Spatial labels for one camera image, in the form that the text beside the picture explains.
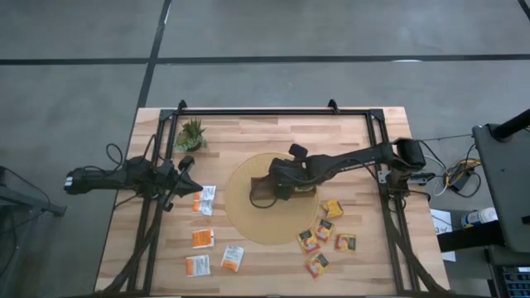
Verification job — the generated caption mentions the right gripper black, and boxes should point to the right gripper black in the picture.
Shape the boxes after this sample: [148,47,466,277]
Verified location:
[267,143,332,202]

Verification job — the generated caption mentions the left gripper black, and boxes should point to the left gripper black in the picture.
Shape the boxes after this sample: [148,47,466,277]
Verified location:
[157,155,204,213]

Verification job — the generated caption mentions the white orange tea packet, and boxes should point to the white orange tea packet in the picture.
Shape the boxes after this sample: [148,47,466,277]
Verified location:
[191,200,214,217]
[193,185,218,203]
[219,244,245,273]
[185,254,211,277]
[191,228,215,249]

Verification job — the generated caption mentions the brown wooden tea box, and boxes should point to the brown wooden tea box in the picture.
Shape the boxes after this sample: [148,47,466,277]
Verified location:
[250,175,319,203]

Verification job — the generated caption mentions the orange red mango tea packet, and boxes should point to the orange red mango tea packet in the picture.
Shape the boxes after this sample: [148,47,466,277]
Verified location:
[334,233,358,253]
[296,228,321,255]
[314,218,335,243]

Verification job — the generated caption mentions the black tea packets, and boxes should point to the black tea packets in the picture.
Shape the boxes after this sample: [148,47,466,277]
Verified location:
[305,252,331,279]

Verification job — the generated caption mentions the potted green succulent plant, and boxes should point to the potted green succulent plant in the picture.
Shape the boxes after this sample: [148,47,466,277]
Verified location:
[173,118,209,153]

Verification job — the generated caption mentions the round woven beige placemat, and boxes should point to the round woven beige placemat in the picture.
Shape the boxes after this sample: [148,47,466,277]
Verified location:
[224,151,320,246]

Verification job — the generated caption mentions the white paper sheet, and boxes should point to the white paper sheet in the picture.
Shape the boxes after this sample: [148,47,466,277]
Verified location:
[429,208,457,263]

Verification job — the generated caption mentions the grey metal stand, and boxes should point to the grey metal stand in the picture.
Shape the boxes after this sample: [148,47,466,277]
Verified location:
[0,165,67,298]

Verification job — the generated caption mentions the white bottle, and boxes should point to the white bottle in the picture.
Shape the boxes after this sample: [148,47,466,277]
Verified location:
[460,207,499,229]

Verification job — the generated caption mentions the black keyboard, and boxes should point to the black keyboard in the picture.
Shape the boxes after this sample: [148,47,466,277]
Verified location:
[490,264,530,298]

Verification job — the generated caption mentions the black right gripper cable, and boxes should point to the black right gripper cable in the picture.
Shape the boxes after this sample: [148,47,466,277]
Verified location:
[248,177,281,209]

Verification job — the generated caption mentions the black aluminium table frame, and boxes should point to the black aluminium table frame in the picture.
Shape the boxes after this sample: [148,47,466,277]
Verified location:
[94,106,451,298]

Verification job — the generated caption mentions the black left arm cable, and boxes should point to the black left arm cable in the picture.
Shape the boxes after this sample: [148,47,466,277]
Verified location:
[104,132,157,167]

